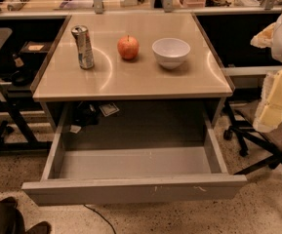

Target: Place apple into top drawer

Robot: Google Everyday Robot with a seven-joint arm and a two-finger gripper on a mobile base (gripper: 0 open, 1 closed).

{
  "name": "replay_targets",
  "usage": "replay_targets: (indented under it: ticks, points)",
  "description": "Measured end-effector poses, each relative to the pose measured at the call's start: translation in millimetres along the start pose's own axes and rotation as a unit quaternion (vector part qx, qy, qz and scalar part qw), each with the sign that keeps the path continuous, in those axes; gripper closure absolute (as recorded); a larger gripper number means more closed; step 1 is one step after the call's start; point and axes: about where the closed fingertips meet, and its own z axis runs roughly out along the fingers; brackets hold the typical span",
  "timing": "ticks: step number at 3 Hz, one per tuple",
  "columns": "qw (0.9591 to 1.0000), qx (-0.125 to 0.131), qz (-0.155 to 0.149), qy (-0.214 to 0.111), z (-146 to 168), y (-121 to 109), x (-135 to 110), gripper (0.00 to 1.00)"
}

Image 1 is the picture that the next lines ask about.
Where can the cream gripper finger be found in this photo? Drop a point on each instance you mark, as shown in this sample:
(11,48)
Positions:
(268,115)
(264,38)

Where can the red apple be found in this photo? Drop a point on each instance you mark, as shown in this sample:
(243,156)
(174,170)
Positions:
(128,47)

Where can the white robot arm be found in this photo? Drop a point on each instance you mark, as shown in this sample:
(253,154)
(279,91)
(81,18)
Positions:
(276,48)

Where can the open grey drawer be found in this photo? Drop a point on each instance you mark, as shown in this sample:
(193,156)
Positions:
(124,160)

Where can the office chair right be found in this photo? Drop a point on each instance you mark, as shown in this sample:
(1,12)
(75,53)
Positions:
(240,110)

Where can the white bowl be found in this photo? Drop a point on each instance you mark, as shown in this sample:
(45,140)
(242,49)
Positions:
(170,53)

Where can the silver drink can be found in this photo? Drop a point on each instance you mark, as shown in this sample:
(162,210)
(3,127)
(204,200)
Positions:
(82,39)

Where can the dark bag on floor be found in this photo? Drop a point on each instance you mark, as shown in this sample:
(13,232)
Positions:
(11,220)

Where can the cabinet frame with countertop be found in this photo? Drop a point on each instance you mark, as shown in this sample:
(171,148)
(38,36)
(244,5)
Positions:
(125,65)

